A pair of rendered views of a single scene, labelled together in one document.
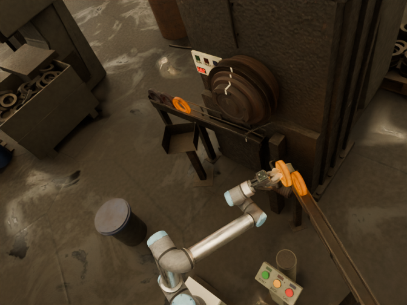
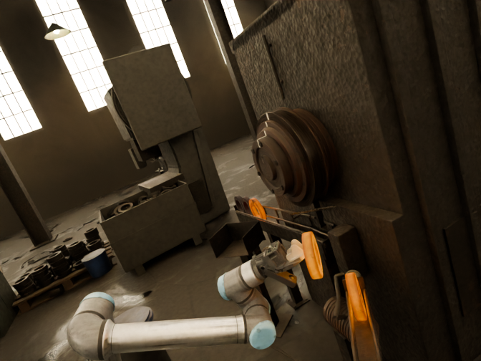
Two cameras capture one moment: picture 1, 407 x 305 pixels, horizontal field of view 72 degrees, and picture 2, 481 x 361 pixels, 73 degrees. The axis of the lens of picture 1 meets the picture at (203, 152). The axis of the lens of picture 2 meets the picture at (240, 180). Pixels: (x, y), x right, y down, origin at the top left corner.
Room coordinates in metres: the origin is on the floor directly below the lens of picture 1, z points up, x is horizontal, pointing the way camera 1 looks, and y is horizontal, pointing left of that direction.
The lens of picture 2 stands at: (-0.22, -0.48, 1.47)
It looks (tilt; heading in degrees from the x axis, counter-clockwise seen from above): 14 degrees down; 14
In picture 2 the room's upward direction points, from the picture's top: 21 degrees counter-clockwise
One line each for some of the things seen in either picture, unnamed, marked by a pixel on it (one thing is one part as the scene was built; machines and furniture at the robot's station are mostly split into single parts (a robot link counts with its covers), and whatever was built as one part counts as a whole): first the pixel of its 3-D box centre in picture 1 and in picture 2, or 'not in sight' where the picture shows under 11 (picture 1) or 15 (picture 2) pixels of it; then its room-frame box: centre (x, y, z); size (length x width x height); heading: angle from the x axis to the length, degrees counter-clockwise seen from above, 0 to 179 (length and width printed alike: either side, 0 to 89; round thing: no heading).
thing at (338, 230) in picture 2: (277, 147); (348, 252); (1.08, -0.49, 0.68); 0.11 x 0.08 x 0.24; 121
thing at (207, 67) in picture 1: (208, 65); not in sight; (1.63, -0.28, 1.15); 0.26 x 0.02 x 0.18; 31
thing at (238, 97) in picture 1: (231, 104); (270, 166); (1.23, -0.28, 1.11); 0.28 x 0.06 x 0.28; 31
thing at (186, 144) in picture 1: (191, 158); (253, 278); (1.57, 0.12, 0.36); 0.26 x 0.20 x 0.72; 66
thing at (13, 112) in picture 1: (40, 106); (152, 222); (3.28, 1.65, 0.39); 1.03 x 0.83 x 0.79; 125
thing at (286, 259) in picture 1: (286, 269); not in sight; (0.43, -0.20, 0.26); 0.12 x 0.12 x 0.52
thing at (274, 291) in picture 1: (279, 292); not in sight; (0.32, -0.08, 0.31); 0.24 x 0.16 x 0.62; 31
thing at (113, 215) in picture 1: (123, 224); (141, 349); (1.30, 0.90, 0.21); 0.32 x 0.32 x 0.43
